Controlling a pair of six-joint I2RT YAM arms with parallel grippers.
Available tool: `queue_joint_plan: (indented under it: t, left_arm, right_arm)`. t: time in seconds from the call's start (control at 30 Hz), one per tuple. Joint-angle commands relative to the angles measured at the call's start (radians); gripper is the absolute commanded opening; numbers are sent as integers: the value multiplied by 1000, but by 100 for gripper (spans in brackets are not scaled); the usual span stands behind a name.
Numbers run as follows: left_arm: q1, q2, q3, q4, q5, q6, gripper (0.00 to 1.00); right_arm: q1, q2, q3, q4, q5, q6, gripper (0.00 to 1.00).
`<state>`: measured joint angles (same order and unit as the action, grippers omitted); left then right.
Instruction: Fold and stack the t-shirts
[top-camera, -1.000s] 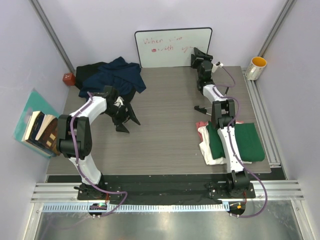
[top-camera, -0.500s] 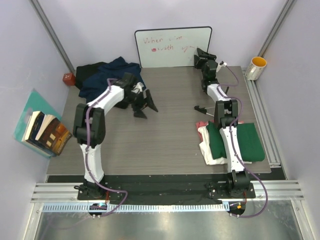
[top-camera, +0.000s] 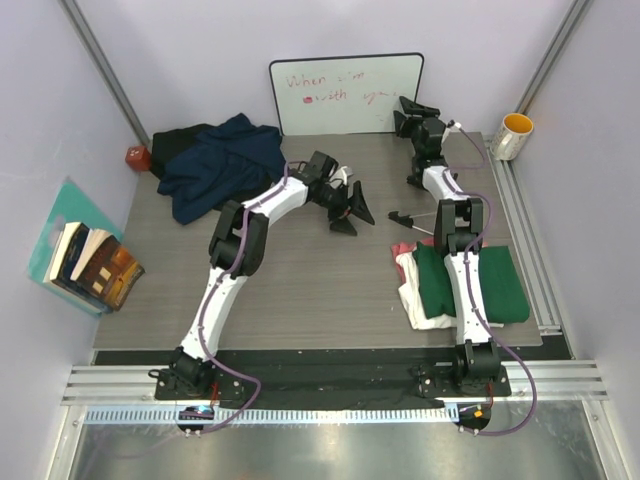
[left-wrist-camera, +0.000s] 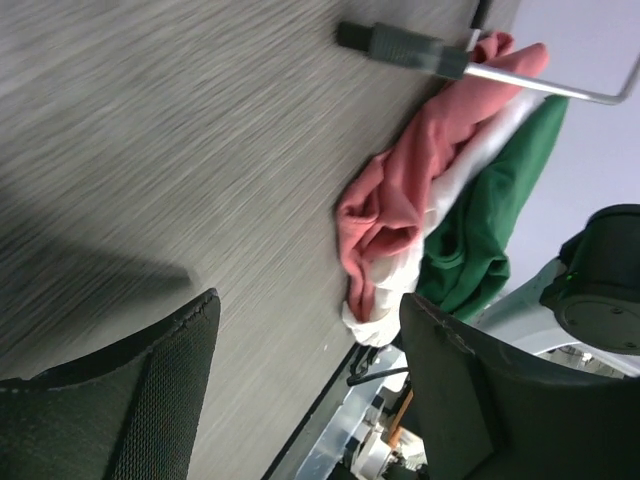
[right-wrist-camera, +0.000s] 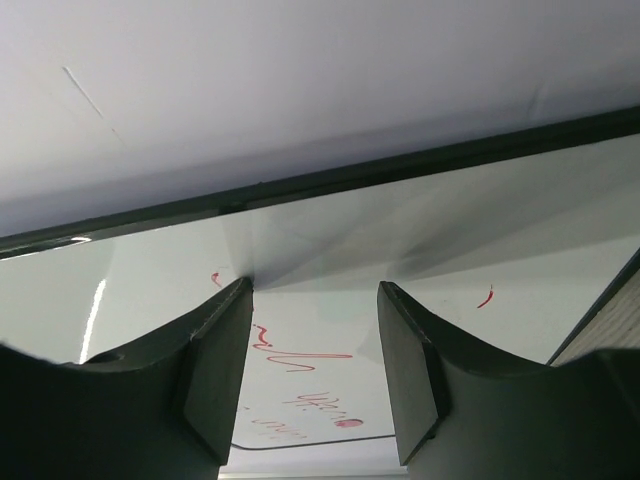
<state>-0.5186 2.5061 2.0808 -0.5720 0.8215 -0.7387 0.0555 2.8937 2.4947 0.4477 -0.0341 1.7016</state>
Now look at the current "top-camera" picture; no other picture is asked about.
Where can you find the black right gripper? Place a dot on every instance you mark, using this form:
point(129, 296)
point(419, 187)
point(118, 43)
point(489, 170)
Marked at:
point(413, 109)

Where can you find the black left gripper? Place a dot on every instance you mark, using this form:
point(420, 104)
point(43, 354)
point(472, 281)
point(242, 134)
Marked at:
point(358, 205)

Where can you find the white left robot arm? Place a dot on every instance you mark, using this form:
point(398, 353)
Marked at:
point(237, 251)

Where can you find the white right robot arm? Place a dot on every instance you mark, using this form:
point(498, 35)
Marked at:
point(458, 235)

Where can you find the folded pink t shirt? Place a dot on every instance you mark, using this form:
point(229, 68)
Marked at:
point(405, 247)

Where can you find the small whiteboard with red writing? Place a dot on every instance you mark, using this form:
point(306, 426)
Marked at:
point(343, 94)

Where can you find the folded white t shirt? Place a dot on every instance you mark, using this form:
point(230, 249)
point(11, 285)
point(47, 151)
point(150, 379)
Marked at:
point(415, 300)

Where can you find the white mug yellow inside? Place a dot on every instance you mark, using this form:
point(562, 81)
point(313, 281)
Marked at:
point(511, 136)

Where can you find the navy blue t shirt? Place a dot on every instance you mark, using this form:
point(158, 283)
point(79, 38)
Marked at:
point(220, 165)

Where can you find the folded green t shirt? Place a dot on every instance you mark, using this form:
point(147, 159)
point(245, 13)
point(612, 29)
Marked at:
point(504, 299)

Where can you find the black t shirt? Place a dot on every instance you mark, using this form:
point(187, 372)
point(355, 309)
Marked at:
point(165, 150)

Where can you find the small red cube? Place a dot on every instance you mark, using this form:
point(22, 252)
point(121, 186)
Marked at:
point(138, 158)

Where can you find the brown cover paperback book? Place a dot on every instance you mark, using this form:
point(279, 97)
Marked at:
point(106, 269)

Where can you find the dark blue paperback book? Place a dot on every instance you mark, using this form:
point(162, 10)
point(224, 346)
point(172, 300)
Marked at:
point(66, 254)

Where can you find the teal plastic folder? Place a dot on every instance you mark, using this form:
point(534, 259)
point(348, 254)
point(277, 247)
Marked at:
point(71, 205)

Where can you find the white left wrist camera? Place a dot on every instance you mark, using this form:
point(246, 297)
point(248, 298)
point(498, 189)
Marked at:
point(341, 177)

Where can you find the black wire stand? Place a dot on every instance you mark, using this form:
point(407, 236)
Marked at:
point(408, 221)

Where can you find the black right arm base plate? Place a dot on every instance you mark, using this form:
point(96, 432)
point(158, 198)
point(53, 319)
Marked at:
point(439, 381)

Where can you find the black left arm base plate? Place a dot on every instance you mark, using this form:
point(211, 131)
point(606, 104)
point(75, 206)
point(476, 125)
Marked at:
point(214, 385)

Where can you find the white perforated cable tray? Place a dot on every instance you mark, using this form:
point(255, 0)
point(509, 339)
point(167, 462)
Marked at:
point(183, 415)

